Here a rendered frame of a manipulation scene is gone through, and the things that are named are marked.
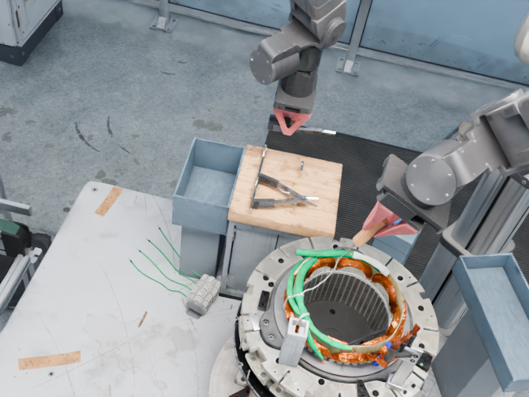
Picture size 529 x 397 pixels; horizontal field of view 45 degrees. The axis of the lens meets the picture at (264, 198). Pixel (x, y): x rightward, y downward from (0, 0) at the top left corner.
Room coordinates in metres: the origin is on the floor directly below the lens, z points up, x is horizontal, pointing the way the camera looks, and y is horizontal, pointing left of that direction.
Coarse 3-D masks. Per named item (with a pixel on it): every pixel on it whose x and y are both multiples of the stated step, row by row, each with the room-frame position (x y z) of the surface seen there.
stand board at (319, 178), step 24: (240, 168) 0.89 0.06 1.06; (264, 168) 0.90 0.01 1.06; (288, 168) 0.91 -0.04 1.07; (312, 168) 0.92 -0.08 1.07; (336, 168) 0.94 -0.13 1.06; (240, 192) 0.82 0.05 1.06; (264, 192) 0.83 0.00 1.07; (312, 192) 0.86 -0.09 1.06; (336, 192) 0.87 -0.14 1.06; (240, 216) 0.77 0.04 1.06; (264, 216) 0.78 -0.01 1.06; (288, 216) 0.79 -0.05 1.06; (312, 216) 0.80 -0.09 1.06; (336, 216) 0.81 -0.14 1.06
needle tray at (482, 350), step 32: (480, 256) 0.78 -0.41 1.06; (512, 256) 0.79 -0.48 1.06; (480, 288) 0.74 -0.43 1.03; (512, 288) 0.75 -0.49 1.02; (480, 320) 0.65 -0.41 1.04; (512, 320) 0.68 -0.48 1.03; (448, 352) 0.68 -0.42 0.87; (480, 352) 0.63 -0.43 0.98; (512, 352) 0.61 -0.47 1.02; (448, 384) 0.64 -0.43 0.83; (480, 384) 0.62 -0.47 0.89; (512, 384) 0.54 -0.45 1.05
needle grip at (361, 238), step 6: (384, 222) 0.57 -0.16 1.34; (372, 228) 0.57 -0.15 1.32; (378, 228) 0.57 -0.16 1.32; (360, 234) 0.57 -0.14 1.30; (366, 234) 0.57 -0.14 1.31; (372, 234) 0.57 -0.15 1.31; (354, 240) 0.57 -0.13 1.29; (360, 240) 0.57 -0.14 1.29; (366, 240) 0.57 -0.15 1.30; (360, 246) 0.57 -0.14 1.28
